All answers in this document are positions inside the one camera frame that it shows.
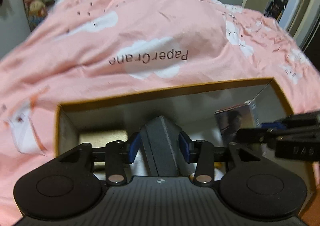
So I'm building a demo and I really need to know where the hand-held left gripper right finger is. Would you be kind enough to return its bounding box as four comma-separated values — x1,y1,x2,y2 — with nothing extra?
178,131,273,187

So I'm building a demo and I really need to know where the gold box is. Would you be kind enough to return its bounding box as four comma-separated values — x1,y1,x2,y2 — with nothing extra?
79,129,129,142

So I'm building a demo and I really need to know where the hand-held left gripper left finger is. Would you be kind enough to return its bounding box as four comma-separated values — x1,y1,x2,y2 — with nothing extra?
42,132,139,186

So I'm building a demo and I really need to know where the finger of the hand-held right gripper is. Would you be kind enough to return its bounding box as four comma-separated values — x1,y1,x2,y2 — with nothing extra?
236,127,320,145
260,112,320,129

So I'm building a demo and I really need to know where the yellow cardboard box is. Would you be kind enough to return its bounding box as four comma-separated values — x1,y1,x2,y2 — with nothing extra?
54,77,320,226

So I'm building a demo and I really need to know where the grey box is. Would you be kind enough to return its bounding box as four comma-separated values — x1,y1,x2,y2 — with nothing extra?
139,115,187,177

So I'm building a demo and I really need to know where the pink printed blanket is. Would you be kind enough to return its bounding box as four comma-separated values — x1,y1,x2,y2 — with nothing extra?
0,0,320,226

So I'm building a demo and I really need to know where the illustrated card box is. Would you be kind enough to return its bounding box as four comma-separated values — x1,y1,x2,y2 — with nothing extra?
214,100,262,147

